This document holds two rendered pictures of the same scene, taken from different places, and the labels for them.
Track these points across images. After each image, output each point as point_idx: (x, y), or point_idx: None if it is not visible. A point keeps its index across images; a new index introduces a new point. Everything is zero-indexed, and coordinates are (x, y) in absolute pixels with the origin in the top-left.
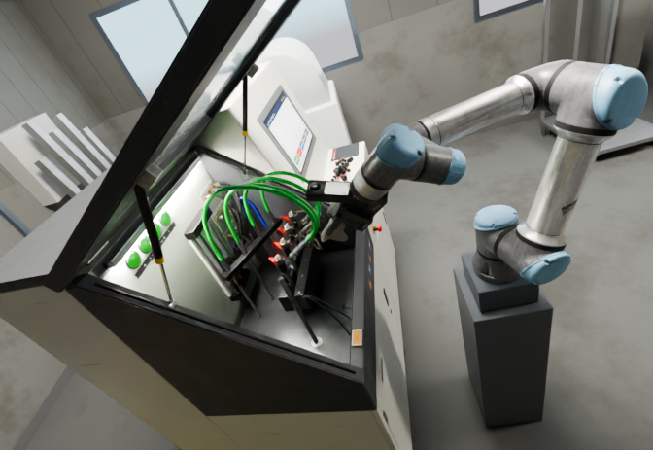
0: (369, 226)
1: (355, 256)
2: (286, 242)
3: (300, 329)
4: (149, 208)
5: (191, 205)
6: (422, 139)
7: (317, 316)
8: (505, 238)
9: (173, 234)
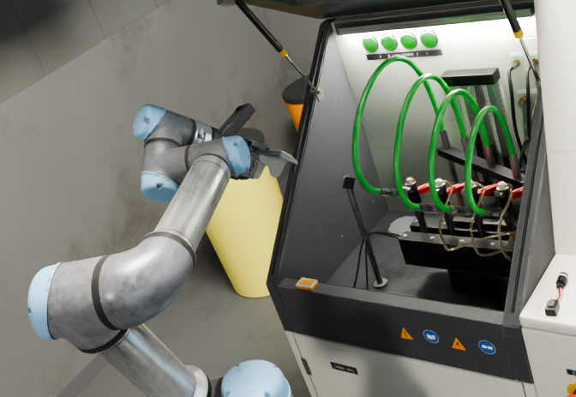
0: (543, 360)
1: (435, 301)
2: (436, 187)
3: (411, 270)
4: (247, 16)
5: (485, 54)
6: (139, 131)
7: (418, 286)
8: (219, 376)
9: (431, 60)
